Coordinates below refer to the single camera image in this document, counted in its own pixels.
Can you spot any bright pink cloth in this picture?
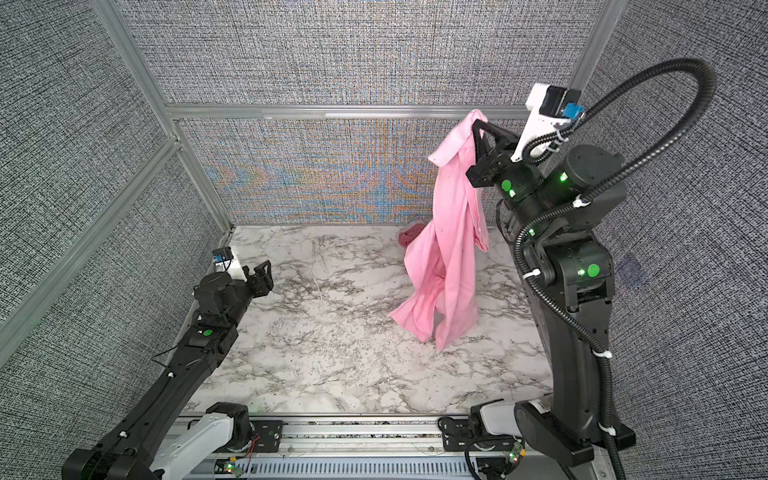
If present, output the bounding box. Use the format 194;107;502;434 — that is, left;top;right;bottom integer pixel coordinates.
389;110;489;350

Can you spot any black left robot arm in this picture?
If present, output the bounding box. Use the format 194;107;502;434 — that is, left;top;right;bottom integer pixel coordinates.
61;261;274;479

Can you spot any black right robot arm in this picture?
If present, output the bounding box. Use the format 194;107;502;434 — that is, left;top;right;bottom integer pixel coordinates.
466;120;636;478

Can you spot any dark rose cloth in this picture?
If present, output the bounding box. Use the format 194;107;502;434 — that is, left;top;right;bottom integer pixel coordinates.
397;220;427;248

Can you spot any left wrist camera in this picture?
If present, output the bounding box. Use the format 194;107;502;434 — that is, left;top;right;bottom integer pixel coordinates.
212;246;245;280

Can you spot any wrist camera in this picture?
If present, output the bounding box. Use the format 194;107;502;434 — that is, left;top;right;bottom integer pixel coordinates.
212;246;245;280
511;83;584;163

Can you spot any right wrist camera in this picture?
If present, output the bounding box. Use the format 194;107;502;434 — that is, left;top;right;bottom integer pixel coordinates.
511;83;584;163

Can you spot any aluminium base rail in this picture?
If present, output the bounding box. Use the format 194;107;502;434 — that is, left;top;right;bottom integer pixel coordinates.
161;413;613;460

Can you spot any aluminium frame horizontal bar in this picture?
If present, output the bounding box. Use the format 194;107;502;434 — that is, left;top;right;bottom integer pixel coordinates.
165;104;528;120

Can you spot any black corrugated cable conduit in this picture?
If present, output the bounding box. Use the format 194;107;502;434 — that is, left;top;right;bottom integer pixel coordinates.
509;57;719;480

